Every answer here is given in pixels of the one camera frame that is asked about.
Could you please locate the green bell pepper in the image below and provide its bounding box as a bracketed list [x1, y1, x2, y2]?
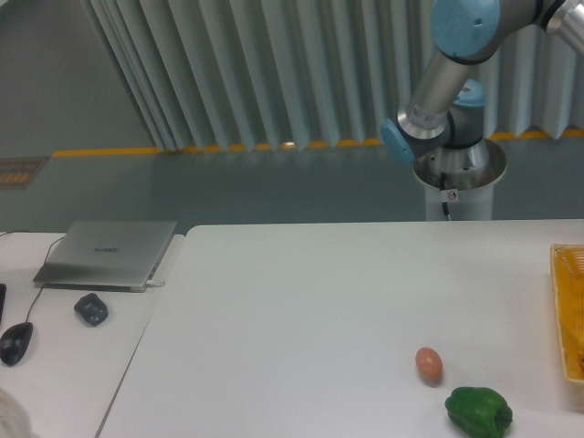
[444, 387, 513, 437]

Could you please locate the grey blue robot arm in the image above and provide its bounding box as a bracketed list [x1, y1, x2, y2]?
[381, 1, 583, 163]

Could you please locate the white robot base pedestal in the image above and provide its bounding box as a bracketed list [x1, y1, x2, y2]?
[413, 139, 506, 221]

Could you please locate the silver closed laptop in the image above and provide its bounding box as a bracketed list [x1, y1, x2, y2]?
[34, 221, 177, 292]

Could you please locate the white folding partition screen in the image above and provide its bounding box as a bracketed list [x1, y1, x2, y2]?
[80, 0, 584, 151]

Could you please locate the brown egg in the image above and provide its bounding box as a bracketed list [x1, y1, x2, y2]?
[415, 347, 443, 381]

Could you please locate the black computer mouse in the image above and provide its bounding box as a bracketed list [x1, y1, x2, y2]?
[0, 321, 34, 367]

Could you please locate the black pedestal cable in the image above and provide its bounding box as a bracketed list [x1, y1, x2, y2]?
[440, 172, 454, 221]

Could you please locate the white printed bag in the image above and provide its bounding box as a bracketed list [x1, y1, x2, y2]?
[0, 390, 34, 438]

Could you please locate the black mouse cable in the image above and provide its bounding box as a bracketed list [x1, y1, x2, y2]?
[0, 230, 68, 324]

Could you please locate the black device at edge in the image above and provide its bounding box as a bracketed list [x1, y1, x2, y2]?
[0, 283, 7, 324]

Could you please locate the small black plastic holder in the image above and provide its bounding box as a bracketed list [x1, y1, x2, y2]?
[74, 293, 109, 327]

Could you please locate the yellow plastic basket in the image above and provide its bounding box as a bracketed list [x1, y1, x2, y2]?
[550, 244, 583, 384]

